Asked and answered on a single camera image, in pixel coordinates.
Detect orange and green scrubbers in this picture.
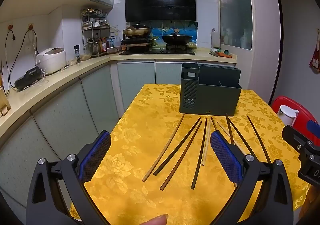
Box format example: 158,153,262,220
209,49,232,58

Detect black wok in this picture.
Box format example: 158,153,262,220
162,33,193,46

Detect metal spice rack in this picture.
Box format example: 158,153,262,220
81,8,111,58

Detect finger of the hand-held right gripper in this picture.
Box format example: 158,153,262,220
307,119,320,140
282,124,315,152

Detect black power cable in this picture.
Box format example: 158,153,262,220
8,29,38,96
4,28,17,95

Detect beige kitchen countertop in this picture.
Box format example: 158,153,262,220
0,49,238,138

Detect golden wok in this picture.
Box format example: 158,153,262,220
123,24,152,38

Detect pepper grinder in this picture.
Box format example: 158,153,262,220
73,44,82,64

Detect blue sea picture backsplash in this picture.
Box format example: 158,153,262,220
150,20,198,50

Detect white plastic bottle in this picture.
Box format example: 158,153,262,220
211,28,221,49

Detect white kettle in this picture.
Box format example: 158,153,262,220
278,105,299,127

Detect black portable cooktop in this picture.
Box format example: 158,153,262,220
120,38,152,53

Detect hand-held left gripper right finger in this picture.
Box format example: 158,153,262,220
210,130,294,225

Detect person's right hand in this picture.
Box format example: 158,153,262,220
299,186,320,218

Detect red patterned hanging bag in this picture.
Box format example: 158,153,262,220
309,29,320,75

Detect white rice cooker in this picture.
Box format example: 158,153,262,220
36,47,67,75

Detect red plastic stool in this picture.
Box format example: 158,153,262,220
271,95,320,140

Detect black countertop appliance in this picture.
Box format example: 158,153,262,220
14,66,44,91

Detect dark green utensil holder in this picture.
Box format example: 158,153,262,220
179,62,242,117

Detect group of wooden chopsticks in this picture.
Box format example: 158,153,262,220
142,114,272,190

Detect frosted glass window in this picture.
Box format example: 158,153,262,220
215,0,253,51

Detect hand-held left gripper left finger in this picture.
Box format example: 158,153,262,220
26,130,112,225

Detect yellow floral tablecloth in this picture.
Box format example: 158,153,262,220
70,83,310,225

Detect black gas stove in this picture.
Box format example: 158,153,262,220
119,45,196,56

